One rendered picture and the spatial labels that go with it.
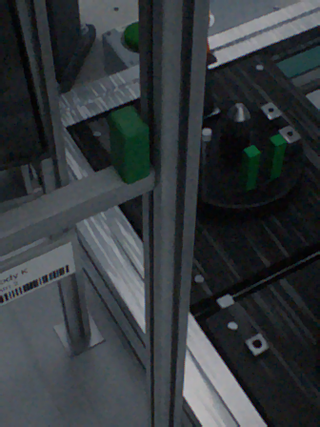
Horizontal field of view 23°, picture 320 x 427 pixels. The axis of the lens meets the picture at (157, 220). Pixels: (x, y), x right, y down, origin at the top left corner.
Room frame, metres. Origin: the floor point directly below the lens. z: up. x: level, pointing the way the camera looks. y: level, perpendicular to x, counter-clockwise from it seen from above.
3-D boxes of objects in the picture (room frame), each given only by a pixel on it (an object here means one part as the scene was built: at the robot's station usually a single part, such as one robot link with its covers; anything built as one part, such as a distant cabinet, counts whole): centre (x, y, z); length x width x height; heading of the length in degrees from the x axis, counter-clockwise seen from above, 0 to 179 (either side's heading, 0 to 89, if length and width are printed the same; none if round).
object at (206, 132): (0.46, -0.04, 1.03); 0.01 x 0.01 x 0.08; 30
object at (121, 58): (0.74, -0.04, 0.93); 0.21 x 0.07 x 0.06; 120
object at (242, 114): (0.51, -0.07, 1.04); 0.02 x 0.02 x 0.03
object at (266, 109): (0.55, -0.11, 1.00); 0.02 x 0.01 x 0.02; 30
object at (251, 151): (0.47, -0.08, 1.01); 0.01 x 0.01 x 0.05; 30
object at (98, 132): (0.51, -0.07, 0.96); 0.24 x 0.24 x 0.02; 30
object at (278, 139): (0.48, -0.11, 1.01); 0.01 x 0.01 x 0.05; 30
